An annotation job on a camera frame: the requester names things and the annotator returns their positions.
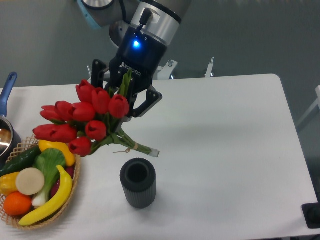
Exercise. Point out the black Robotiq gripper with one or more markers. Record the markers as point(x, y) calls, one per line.
point(141, 54)

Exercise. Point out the red tulip bouquet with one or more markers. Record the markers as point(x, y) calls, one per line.
point(93, 122)

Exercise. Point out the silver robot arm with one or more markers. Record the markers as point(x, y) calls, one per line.
point(142, 30)

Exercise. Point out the dark grey ribbed vase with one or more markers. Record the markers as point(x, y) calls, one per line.
point(138, 180)

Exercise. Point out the dark red fruit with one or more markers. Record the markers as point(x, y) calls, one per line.
point(71, 171)

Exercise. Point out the woven wicker basket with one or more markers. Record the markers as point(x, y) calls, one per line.
point(13, 221)

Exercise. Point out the green bok choy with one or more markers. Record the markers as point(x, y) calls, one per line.
point(47, 163)

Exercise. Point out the yellow banana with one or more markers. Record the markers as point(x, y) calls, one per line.
point(54, 204)

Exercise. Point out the green cucumber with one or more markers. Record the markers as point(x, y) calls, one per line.
point(22, 161)

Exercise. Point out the beige round disc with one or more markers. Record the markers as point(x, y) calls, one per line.
point(30, 181)

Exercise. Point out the yellow bell pepper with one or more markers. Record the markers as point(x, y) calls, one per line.
point(8, 183)

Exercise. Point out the orange fruit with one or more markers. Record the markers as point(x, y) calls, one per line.
point(17, 204)

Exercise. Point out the black device at table edge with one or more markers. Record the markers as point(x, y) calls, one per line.
point(311, 212)

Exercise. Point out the blue handled saucepan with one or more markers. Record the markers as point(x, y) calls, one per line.
point(9, 138)

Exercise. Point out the white furniture frame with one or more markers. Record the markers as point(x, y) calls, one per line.
point(310, 113)

